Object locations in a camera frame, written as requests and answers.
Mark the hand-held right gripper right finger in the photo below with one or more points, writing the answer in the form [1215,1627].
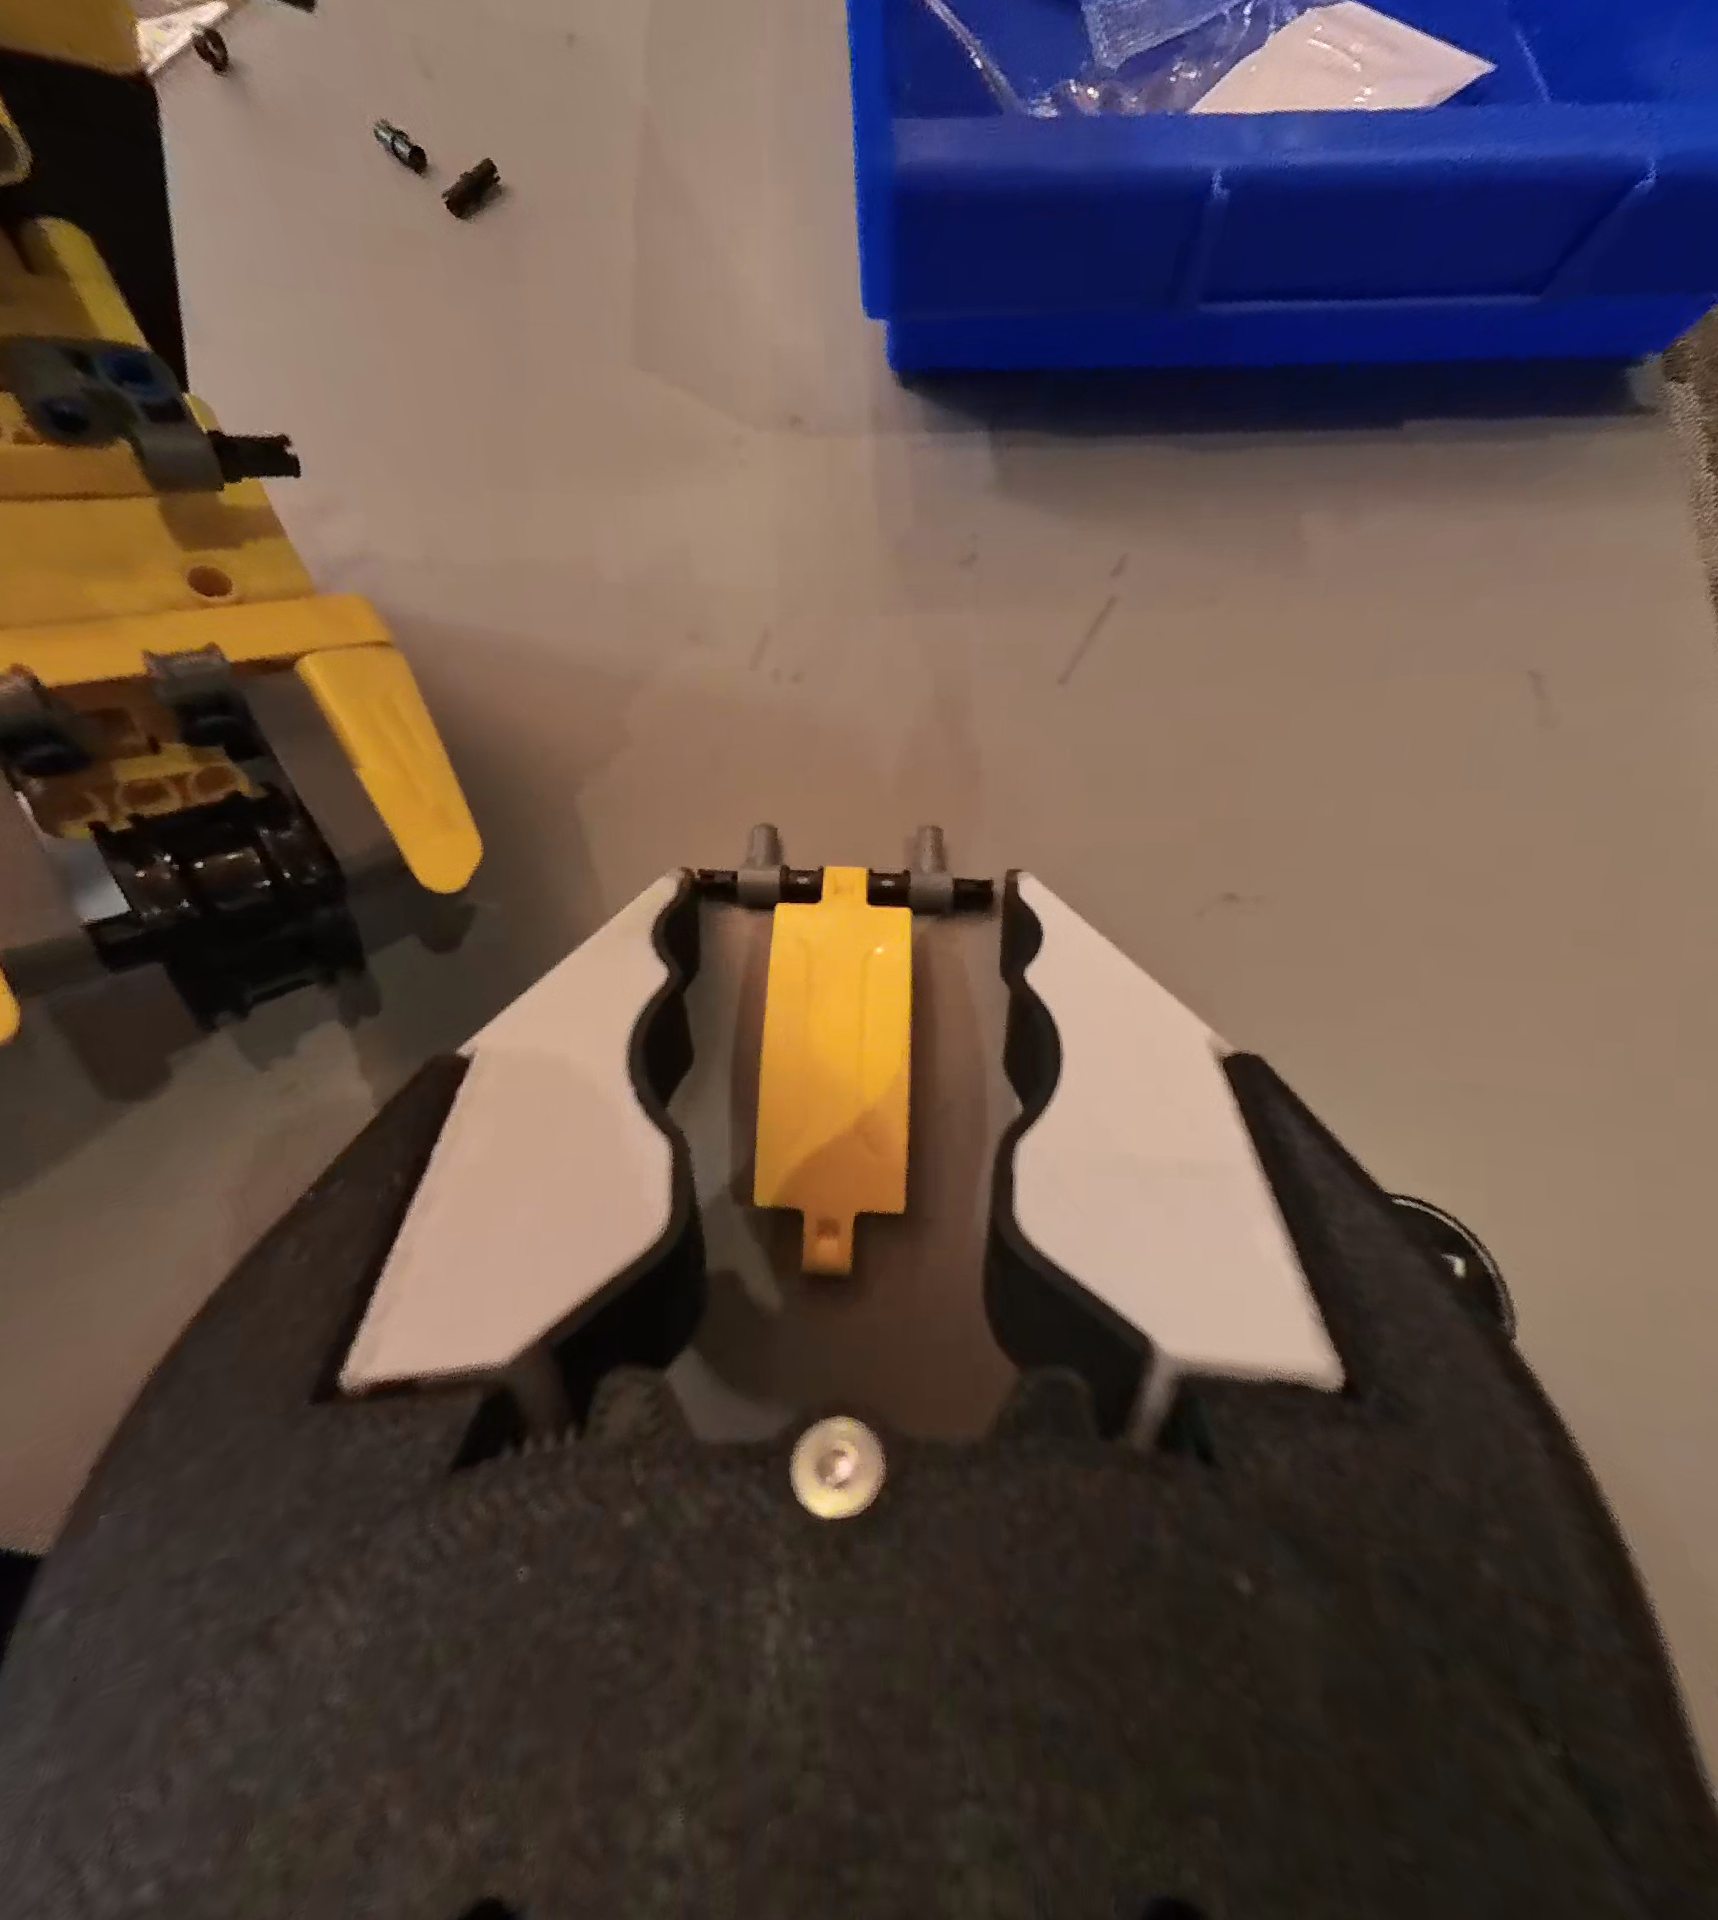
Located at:
[1173,1200]

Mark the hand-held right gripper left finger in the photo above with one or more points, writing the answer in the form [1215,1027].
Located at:
[514,1200]

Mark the yellow brick panel with axle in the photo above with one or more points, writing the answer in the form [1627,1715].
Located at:
[837,1049]

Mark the yellow black toy brick model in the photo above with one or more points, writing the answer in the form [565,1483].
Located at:
[79,539]

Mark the black round desk grommet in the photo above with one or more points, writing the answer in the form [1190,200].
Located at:
[1459,1274]

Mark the blue plastic bin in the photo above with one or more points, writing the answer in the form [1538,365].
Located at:
[1249,225]

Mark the black brick pin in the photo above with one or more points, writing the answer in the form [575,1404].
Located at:
[402,146]
[472,186]

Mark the clear plastic bag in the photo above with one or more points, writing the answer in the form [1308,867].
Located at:
[1099,60]

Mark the small black brick bush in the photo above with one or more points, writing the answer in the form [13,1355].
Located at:
[210,47]

